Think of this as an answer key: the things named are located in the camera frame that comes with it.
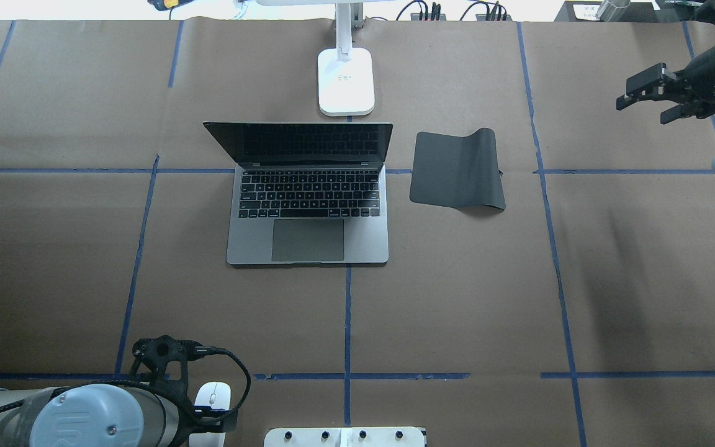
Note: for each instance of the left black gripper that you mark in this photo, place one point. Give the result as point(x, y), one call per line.
point(216, 419)

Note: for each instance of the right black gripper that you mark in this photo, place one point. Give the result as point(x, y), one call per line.
point(709, 73)

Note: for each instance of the white computer mouse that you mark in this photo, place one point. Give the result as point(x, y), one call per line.
point(217, 396)

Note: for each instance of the grey laptop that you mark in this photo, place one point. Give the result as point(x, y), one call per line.
point(307, 194)

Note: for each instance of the black mouse pad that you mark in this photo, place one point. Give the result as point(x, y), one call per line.
point(454, 171)

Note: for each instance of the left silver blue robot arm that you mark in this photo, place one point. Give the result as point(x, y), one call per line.
point(149, 407)

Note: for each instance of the white desk lamp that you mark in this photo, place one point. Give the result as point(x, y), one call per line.
point(345, 73)

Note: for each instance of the silver metal cylinder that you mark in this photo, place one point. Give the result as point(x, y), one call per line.
point(612, 10)

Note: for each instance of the far black power strip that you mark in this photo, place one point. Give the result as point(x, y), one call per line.
point(494, 12)

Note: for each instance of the black power strip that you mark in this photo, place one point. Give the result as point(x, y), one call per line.
point(494, 12)
point(428, 12)

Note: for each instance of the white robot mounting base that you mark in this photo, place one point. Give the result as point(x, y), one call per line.
point(347, 436)

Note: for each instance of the near black power strip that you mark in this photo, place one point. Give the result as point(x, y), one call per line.
point(428, 12)

